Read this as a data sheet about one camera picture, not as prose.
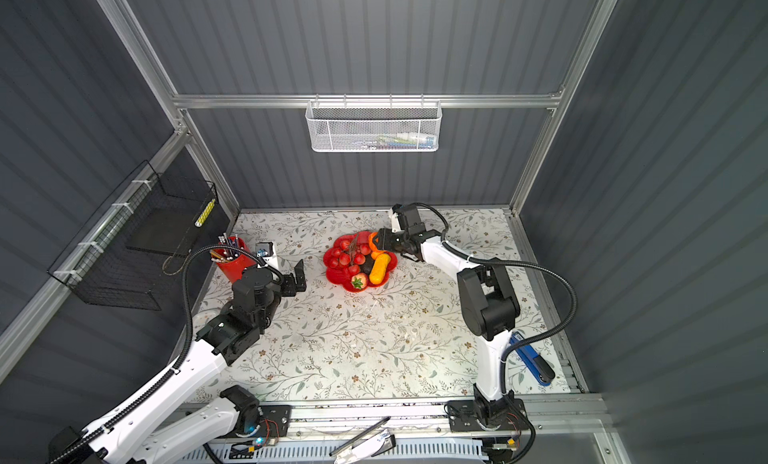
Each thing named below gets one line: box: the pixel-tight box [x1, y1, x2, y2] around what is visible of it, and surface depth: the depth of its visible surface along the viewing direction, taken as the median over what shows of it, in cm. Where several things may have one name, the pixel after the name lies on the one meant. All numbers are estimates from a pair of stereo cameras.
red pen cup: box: [210, 236, 257, 283], surface depth 91 cm
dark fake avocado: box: [360, 254, 375, 275], surface depth 100 cm
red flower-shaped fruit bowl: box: [323, 231, 398, 293], surface depth 99 cm
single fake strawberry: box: [351, 272, 367, 290], surface depth 96 cm
